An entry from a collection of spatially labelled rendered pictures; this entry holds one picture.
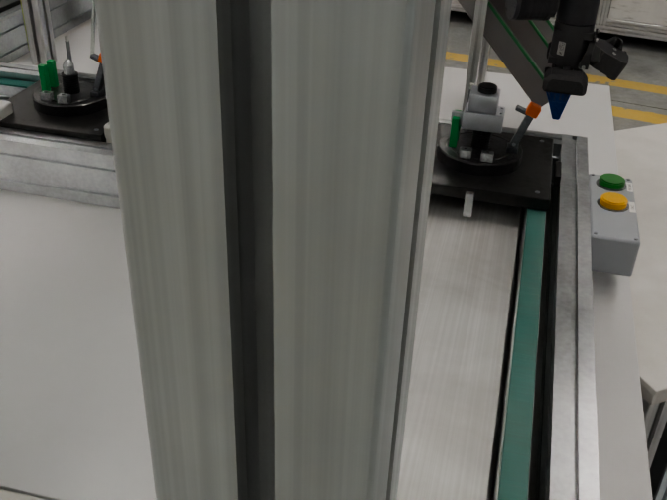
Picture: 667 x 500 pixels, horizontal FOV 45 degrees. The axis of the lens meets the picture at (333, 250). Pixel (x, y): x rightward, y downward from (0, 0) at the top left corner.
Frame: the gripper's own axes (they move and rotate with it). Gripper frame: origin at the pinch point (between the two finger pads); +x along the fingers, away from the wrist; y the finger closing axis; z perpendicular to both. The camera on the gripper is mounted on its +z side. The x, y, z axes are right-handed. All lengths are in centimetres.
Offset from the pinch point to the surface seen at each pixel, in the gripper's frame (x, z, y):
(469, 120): 4.7, -13.1, -2.5
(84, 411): 23, -50, -63
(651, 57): 108, 64, 388
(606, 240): 13.2, 9.6, -19.0
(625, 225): 12.7, 12.2, -14.6
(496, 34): -2.4, -12.1, 21.6
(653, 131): 23, 23, 49
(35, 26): 14, -120, 40
